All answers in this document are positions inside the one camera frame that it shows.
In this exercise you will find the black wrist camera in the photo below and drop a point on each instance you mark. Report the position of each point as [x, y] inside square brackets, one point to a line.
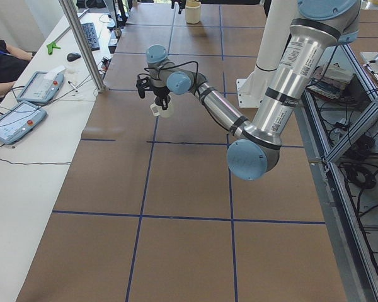
[143, 84]

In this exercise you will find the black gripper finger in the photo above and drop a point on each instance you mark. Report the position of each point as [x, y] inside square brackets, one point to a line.
[157, 101]
[165, 101]

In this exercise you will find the teach pendant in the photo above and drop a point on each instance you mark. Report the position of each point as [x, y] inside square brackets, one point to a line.
[41, 88]
[19, 121]

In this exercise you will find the cream white bin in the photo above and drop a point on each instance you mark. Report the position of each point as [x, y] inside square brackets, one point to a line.
[192, 12]

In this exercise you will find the aluminium frame post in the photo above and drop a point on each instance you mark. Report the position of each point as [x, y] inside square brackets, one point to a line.
[77, 29]

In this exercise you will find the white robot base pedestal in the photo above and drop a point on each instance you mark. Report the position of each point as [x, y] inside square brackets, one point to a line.
[251, 90]

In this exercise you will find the white ribbed HOME mug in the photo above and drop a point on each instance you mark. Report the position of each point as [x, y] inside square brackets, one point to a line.
[164, 113]

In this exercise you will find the seated person in black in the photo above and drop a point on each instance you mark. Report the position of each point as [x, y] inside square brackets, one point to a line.
[13, 62]

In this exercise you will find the black keyboard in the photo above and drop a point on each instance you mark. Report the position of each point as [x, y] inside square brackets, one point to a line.
[89, 32]

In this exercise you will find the black computer mouse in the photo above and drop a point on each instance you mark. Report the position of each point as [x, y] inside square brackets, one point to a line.
[72, 57]

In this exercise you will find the far teach pendant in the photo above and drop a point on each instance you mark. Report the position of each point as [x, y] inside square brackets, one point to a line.
[41, 88]

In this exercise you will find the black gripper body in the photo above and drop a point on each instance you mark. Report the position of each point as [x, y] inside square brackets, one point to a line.
[159, 92]

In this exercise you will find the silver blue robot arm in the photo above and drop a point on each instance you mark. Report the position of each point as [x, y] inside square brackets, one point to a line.
[296, 35]

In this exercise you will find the near teach pendant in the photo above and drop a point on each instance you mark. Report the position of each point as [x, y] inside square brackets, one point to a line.
[19, 121]

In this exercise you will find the black marker pen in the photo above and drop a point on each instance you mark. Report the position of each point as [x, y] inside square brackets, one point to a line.
[73, 86]

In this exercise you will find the green plastic clamp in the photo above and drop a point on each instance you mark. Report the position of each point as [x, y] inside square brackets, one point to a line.
[51, 47]

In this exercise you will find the stack of books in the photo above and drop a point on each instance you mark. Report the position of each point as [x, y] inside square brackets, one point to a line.
[330, 80]

